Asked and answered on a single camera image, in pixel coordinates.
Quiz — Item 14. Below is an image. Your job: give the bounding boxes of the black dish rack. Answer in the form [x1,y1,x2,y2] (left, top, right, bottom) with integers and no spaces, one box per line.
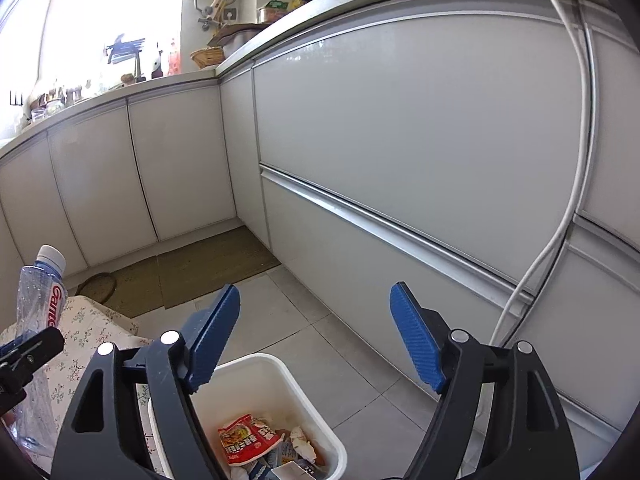
[104,34,147,64]

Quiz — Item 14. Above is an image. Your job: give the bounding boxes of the clear plastic water bottle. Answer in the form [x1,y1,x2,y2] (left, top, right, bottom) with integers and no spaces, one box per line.
[10,244,68,453]

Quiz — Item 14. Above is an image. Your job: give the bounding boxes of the white wrapper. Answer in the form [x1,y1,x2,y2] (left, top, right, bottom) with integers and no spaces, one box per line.
[289,425,319,462]

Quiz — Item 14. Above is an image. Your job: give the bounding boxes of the white cabinet with doors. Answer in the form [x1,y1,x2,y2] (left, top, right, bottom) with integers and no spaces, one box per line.
[0,80,239,282]

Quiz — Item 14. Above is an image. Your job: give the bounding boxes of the white plastic trash bin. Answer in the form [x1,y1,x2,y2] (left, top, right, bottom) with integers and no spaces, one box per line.
[146,353,349,480]

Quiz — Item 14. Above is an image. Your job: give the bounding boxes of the white cabinet with drawers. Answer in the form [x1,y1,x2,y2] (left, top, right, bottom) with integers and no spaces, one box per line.
[220,0,640,442]

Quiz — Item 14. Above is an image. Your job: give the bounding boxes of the floral tablecloth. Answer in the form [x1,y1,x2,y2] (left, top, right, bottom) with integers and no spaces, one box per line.
[0,295,153,480]

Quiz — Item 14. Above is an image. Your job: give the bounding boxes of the brown woven floor mat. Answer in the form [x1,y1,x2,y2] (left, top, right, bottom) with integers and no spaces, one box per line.
[74,258,166,320]
[157,225,282,312]

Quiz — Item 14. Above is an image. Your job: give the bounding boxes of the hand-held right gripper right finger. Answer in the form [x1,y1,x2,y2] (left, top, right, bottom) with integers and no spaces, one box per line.
[390,281,582,480]

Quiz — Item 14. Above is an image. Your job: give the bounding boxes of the white kitchen countertop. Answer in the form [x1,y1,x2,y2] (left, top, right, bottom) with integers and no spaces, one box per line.
[0,0,617,158]

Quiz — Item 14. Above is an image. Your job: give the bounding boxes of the bright kitchen window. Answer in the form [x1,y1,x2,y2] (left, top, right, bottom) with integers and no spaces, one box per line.
[0,0,187,126]

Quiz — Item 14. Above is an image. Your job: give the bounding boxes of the woven wicker basket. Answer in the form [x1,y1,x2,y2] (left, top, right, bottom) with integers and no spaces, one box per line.
[190,47,225,70]

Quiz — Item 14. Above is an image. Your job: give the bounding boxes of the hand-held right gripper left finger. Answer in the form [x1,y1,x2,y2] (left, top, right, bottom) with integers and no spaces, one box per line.
[50,283,242,480]

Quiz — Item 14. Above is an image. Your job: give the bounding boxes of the chrome water pipe fittings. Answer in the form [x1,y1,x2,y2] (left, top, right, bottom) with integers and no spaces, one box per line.
[194,0,239,37]

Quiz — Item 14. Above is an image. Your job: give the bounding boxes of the red instant noodle packet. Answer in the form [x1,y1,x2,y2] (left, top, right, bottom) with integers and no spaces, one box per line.
[217,413,284,467]

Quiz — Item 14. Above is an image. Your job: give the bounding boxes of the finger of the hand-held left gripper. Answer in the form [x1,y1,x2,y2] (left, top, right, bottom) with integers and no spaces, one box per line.
[0,327,66,411]
[50,283,242,480]

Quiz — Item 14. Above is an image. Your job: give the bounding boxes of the white power cable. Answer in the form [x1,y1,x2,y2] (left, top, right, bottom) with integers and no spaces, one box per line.
[487,0,594,350]

